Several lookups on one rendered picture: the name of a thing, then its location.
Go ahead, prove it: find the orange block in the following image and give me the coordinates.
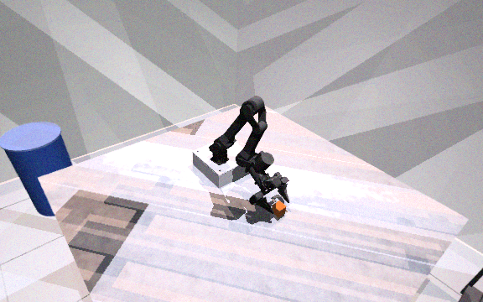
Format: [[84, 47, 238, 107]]
[[272, 200, 286, 217]]

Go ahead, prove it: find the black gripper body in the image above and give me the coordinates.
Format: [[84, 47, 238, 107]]
[[249, 172, 289, 205]]

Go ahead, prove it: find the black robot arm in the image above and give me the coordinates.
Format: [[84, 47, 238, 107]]
[[209, 96, 283, 190]]

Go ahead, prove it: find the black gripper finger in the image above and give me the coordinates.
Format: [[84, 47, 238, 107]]
[[255, 197, 274, 214], [277, 183, 290, 203]]

